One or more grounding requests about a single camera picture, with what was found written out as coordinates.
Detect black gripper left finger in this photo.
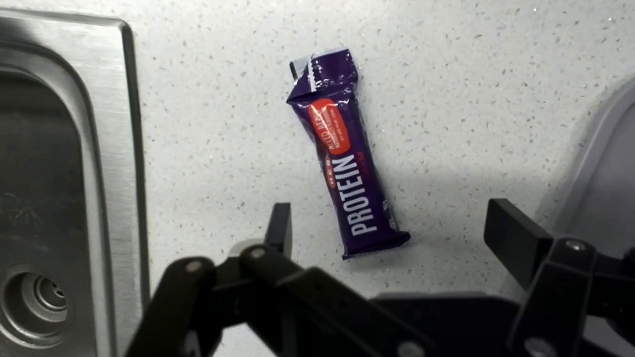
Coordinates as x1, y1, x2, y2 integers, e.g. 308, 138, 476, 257
125, 199, 439, 357

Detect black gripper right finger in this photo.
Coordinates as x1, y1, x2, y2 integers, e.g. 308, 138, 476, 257
482, 195, 635, 357

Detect purple protein candy bar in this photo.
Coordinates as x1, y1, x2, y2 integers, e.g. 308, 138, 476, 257
284, 45, 413, 261

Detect stainless steel sink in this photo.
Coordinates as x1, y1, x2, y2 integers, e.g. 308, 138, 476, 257
0, 7, 153, 357

